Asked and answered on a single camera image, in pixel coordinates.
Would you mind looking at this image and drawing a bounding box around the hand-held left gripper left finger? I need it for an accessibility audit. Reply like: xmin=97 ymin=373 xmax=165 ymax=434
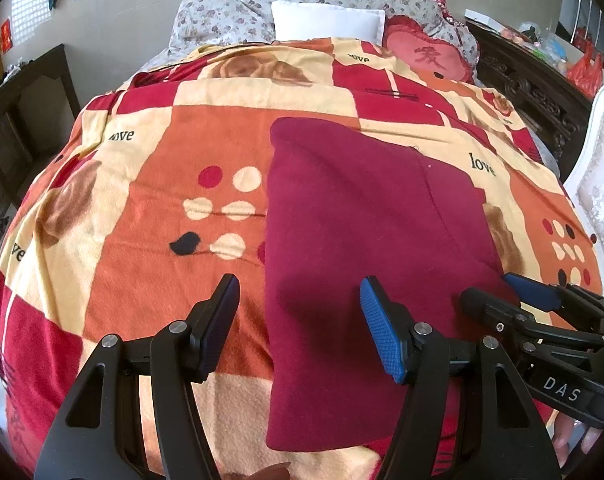
xmin=33 ymin=273 xmax=241 ymax=480

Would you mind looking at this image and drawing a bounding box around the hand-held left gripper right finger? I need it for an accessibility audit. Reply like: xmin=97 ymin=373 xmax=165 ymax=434
xmin=359 ymin=276 xmax=563 ymax=480

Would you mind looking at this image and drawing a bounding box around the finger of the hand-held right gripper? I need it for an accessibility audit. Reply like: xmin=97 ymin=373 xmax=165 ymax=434
xmin=459 ymin=287 xmax=530 ymax=336
xmin=502 ymin=272 xmax=565 ymax=312

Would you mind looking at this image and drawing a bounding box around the maroon fleece sweater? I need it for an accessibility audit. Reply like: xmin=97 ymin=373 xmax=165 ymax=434
xmin=263 ymin=116 xmax=520 ymax=453

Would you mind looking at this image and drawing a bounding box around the person's right hand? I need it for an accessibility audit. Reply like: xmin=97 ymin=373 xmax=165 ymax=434
xmin=552 ymin=407 xmax=603 ymax=468

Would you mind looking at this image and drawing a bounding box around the white upholstered chair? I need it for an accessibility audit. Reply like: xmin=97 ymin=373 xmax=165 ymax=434
xmin=562 ymin=80 xmax=604 ymax=306

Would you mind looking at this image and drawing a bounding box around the red orange printed blanket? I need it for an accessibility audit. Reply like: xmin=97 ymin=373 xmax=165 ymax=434
xmin=0 ymin=37 xmax=604 ymax=478

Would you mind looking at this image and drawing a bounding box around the dark carved wooden headboard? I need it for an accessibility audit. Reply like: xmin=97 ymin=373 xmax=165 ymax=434
xmin=464 ymin=20 xmax=595 ymax=176

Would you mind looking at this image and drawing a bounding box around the red plastic bag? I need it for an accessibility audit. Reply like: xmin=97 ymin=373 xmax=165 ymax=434
xmin=566 ymin=42 xmax=604 ymax=100

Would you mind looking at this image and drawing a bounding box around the red heart-shaped cushion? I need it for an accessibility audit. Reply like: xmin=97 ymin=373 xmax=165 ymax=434
xmin=384 ymin=15 xmax=475 ymax=83

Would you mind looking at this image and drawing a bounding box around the dark wooden side cabinet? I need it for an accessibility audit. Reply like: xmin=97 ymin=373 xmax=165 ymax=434
xmin=0 ymin=44 xmax=80 ymax=221

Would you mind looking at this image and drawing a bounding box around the metal rack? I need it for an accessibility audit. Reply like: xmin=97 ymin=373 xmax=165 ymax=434
xmin=557 ymin=0 xmax=604 ymax=51

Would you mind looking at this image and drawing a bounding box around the white pillow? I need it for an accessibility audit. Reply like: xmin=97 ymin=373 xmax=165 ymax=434
xmin=271 ymin=0 xmax=387 ymax=46

